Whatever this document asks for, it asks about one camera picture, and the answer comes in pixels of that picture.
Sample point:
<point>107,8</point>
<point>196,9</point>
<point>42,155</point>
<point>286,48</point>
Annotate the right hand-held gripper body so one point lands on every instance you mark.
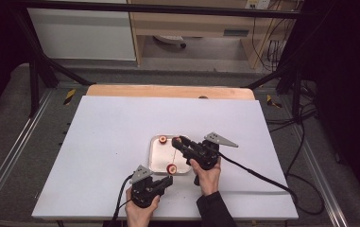
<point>204,154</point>

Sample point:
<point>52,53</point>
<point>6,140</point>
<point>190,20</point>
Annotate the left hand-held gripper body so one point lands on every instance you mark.
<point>143,190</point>

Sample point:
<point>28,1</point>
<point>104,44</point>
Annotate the thin wooden skewer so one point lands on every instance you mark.
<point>174,156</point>

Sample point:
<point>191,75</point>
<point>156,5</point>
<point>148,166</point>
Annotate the square metal tray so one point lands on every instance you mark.
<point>160,157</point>

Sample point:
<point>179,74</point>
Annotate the person's left hand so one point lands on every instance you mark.
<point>140,211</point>

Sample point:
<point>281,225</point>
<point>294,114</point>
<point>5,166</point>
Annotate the person's right hand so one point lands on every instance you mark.
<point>207,179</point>

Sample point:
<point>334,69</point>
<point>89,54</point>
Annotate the wooden table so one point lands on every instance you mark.
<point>168,91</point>

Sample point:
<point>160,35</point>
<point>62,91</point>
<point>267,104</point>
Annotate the white table cover sheet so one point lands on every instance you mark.
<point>111,132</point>

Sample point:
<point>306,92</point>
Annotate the yellow clamp right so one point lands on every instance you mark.
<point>272,101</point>

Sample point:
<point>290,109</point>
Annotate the yellow clamp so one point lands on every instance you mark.
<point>272,101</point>
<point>69,96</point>

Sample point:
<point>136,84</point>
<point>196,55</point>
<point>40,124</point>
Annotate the office chair base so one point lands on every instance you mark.
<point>169,39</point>

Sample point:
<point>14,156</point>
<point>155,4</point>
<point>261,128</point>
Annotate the light wooden desk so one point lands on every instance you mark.
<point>184,25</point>

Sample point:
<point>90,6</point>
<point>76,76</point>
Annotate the yellow clamp left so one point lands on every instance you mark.
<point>69,96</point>

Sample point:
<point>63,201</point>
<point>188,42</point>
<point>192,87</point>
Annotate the white cabinet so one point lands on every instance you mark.
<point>83,34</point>

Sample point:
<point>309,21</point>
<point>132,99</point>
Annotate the white power strip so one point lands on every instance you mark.
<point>258,3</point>

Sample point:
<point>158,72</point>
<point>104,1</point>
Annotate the aluminium floor rail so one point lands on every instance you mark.
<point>321,176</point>
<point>13,148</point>

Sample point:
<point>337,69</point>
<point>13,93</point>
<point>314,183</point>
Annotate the black metal frame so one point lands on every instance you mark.
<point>168,8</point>

